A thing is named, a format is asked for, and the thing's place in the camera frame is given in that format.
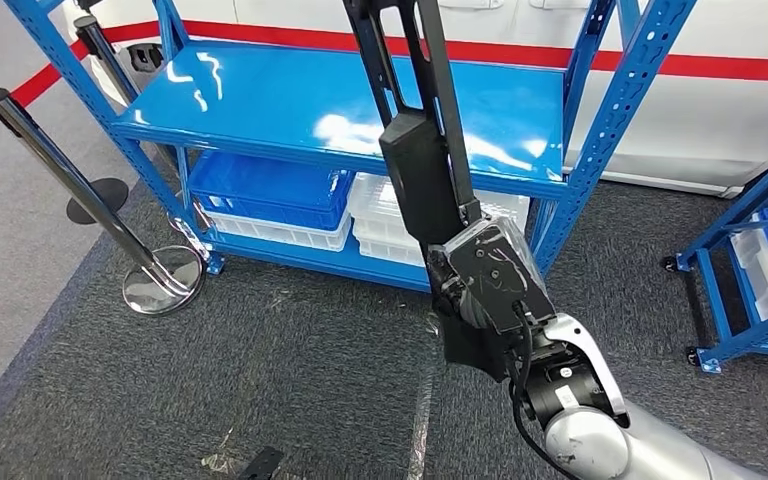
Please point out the translucent white plastic bin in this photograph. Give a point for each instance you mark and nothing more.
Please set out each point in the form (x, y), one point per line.
(374, 199)
(384, 237)
(387, 257)

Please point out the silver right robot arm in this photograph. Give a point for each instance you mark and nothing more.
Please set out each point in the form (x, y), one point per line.
(656, 450)

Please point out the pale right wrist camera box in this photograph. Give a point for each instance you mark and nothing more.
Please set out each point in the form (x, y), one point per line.
(490, 228)

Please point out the blue metal shelf rack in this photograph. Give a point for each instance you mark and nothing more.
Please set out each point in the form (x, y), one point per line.
(258, 93)

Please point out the black right wrist camera bracket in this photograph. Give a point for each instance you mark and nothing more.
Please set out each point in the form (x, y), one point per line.
(496, 285)

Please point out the chrome-based stanchion with black top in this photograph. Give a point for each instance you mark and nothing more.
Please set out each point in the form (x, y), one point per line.
(102, 56)

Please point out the clear floor tape strip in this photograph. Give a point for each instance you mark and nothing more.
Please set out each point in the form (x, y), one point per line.
(420, 424)

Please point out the blue plastic bin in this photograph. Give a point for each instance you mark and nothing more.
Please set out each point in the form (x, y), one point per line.
(265, 192)

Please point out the black stanchion post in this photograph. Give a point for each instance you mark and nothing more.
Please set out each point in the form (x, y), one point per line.
(102, 199)

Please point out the long black plastic part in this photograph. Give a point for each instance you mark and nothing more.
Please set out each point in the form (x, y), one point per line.
(424, 172)

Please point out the chrome stanchion post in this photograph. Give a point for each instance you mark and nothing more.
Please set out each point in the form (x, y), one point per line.
(66, 179)

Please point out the long red barrier belt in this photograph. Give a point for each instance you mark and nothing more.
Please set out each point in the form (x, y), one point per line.
(722, 68)

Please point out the white ribbed plastic bin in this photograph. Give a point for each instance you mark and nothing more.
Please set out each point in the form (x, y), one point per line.
(271, 233)

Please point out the short red barrier belt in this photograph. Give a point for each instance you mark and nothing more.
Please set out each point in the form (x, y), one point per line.
(39, 83)

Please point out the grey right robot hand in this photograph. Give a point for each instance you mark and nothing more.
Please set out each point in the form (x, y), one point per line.
(453, 291)

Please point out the blue wheeled metal rack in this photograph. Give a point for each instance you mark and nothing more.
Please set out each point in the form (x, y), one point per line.
(715, 311)

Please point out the white car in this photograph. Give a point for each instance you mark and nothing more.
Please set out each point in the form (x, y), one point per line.
(689, 126)

